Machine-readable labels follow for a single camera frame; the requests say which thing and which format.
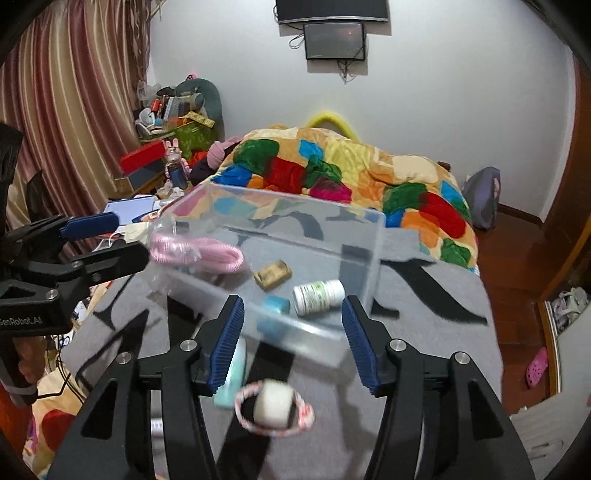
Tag pink clog shoe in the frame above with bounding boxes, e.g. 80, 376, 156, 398
526, 347, 549, 389

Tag small blue roll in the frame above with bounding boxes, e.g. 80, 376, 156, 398
256, 295, 291, 339

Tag pink plush hat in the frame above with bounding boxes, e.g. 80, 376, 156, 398
206, 136, 243, 169

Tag colourful patchwork quilt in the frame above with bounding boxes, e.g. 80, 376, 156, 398
210, 124, 481, 273

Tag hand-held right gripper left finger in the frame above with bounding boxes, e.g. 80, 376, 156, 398
46, 294, 246, 480

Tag pink striped curtain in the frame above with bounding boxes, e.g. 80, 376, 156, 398
0, 0, 154, 232

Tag person's left hand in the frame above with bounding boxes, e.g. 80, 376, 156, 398
16, 339, 51, 387

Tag red box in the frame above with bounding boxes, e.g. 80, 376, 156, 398
120, 141, 179, 174

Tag green box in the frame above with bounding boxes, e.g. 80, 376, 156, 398
173, 119, 218, 154

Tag white tape roll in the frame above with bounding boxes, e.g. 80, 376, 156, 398
253, 379, 296, 425

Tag mint green tube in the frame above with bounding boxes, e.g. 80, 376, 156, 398
213, 336, 248, 409

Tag small black wall monitor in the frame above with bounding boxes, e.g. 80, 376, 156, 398
303, 21, 368, 61

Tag wooden door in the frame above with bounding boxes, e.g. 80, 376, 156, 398
539, 53, 591, 303

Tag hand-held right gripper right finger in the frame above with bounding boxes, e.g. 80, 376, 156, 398
341, 294, 536, 480

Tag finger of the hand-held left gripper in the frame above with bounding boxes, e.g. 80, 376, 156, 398
4, 211, 122, 271
18, 240, 151, 306

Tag white medicine bottle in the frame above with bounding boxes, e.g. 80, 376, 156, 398
293, 279, 346, 317

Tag grey plush cushion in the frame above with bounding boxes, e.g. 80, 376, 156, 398
178, 78, 223, 136

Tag white tablet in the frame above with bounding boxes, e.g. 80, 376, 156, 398
102, 196, 158, 228

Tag bunny lid water bottle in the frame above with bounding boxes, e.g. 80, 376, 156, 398
164, 138, 191, 191

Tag pink braided cord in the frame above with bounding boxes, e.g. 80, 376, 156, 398
150, 232, 246, 278

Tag pink white braided bracelet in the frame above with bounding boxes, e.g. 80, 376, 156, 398
234, 381, 316, 437

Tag white sneakers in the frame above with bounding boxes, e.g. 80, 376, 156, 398
549, 287, 588, 333

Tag clear plastic box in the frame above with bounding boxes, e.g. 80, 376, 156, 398
150, 182, 387, 368

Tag grey patterned blanket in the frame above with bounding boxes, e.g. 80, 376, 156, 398
60, 217, 502, 480

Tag small gold packet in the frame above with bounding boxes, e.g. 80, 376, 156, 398
253, 260, 293, 291

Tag grey backpack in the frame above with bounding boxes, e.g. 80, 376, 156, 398
462, 166, 502, 232

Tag black cable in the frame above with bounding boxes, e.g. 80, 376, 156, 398
46, 336, 89, 403

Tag white ribbed object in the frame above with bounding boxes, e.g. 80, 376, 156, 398
509, 391, 591, 468

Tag large black wall television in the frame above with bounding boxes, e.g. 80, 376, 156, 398
276, 0, 390, 24

